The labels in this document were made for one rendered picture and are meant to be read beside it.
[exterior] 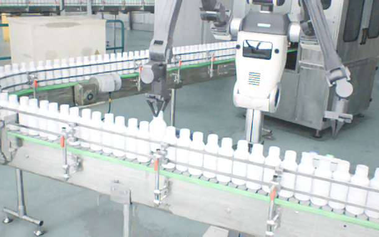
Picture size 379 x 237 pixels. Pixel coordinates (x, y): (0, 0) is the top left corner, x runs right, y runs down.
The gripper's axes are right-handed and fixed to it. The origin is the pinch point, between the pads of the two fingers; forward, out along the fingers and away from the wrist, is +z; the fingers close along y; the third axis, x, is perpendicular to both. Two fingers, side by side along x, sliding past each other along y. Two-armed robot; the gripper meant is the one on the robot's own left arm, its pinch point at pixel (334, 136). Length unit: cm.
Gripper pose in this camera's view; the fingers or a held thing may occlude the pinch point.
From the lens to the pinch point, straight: 169.5
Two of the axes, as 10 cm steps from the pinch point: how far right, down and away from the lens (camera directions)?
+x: 3.8, 0.9, 9.2
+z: -1.9, 9.8, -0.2
